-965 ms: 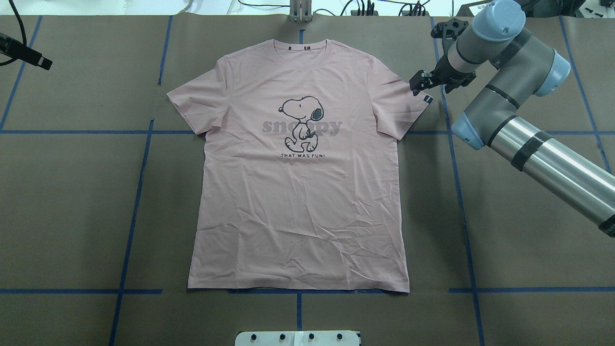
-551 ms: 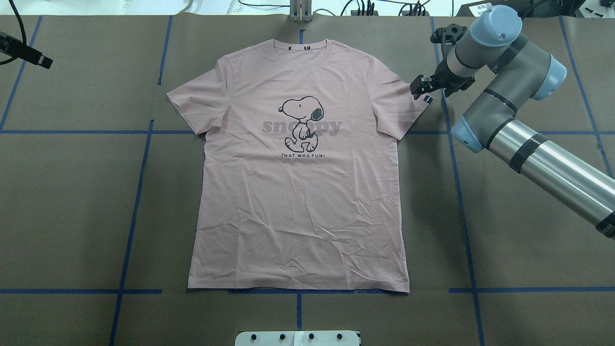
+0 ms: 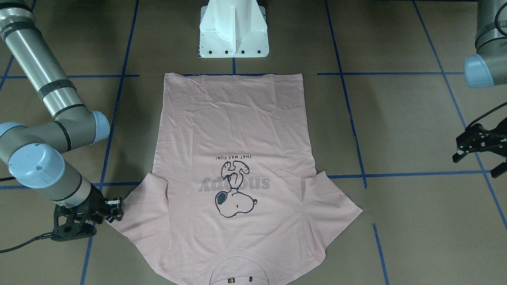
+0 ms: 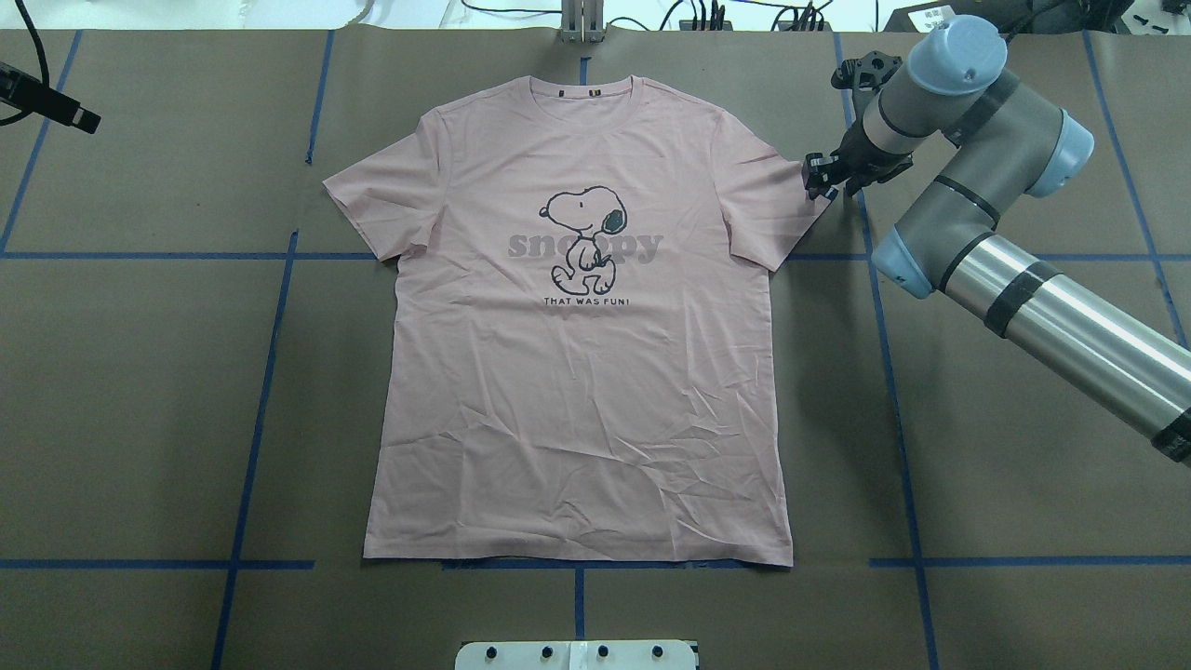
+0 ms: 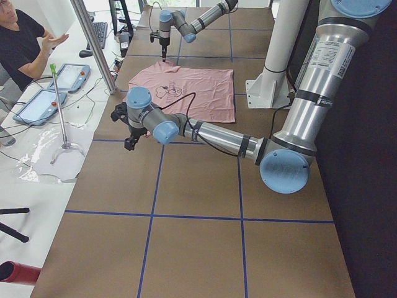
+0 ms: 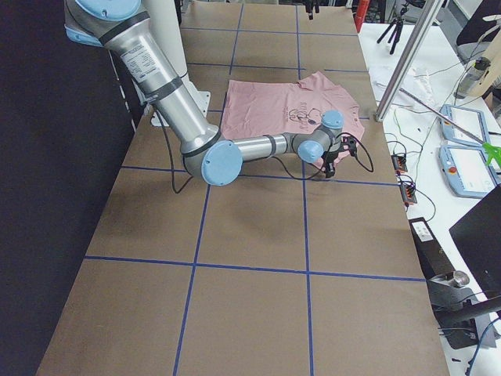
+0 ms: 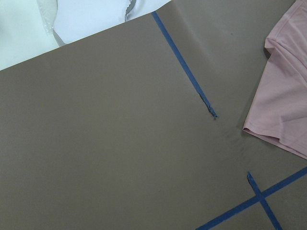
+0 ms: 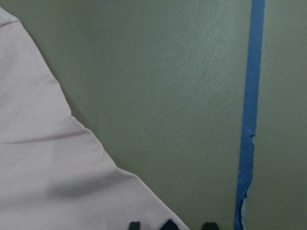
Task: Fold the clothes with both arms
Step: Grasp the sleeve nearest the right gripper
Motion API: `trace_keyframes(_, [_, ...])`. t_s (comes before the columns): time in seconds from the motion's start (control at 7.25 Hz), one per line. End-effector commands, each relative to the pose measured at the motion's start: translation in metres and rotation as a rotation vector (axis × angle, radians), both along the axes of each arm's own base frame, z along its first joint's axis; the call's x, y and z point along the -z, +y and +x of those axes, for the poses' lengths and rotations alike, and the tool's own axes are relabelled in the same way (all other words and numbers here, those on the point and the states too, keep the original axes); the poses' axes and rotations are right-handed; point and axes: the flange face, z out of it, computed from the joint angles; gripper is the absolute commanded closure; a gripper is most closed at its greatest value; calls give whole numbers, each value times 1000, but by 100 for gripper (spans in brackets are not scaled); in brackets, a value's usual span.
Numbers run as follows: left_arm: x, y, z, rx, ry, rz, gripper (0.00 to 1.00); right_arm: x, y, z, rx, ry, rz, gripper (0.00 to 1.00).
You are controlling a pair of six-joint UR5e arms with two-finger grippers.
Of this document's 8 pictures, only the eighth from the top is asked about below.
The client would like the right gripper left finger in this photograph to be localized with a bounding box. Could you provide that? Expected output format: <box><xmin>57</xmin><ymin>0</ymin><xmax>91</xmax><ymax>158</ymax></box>
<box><xmin>129</xmin><ymin>222</ymin><xmax>140</xmax><ymax>230</ymax></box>

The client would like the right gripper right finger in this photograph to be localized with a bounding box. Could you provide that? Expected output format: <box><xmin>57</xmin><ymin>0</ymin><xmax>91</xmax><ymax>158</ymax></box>
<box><xmin>201</xmin><ymin>222</ymin><xmax>220</xmax><ymax>230</ymax></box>

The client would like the pink Snoopy t-shirt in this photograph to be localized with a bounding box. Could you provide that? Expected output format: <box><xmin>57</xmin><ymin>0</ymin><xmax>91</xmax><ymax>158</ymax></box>
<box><xmin>0</xmin><ymin>10</ymin><xmax>187</xmax><ymax>230</ymax></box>

